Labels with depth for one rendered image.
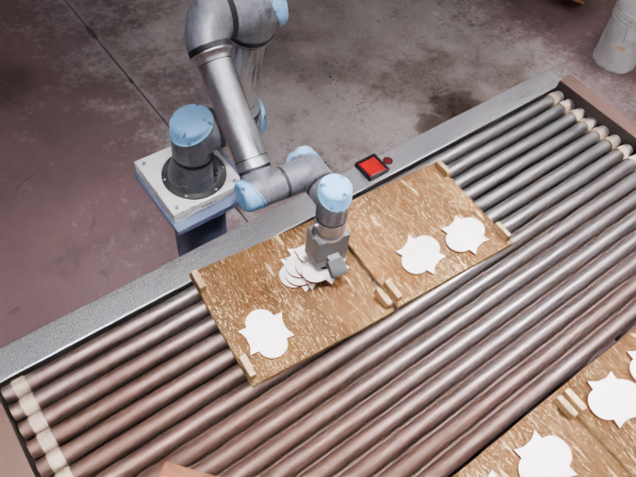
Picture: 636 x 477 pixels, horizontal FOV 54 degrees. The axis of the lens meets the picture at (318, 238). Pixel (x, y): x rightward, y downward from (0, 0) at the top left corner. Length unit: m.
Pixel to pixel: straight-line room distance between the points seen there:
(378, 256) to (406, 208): 0.19
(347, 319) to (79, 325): 0.66
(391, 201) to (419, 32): 2.37
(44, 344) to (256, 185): 0.65
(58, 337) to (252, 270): 0.50
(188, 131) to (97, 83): 1.97
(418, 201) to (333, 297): 0.42
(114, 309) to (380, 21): 2.91
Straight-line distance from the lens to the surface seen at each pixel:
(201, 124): 1.69
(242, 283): 1.61
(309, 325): 1.56
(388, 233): 1.74
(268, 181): 1.37
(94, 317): 1.64
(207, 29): 1.38
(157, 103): 3.46
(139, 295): 1.65
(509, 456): 1.54
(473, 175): 1.98
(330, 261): 1.51
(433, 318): 1.65
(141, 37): 3.89
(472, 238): 1.79
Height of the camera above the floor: 2.31
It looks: 54 degrees down
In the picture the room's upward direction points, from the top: 8 degrees clockwise
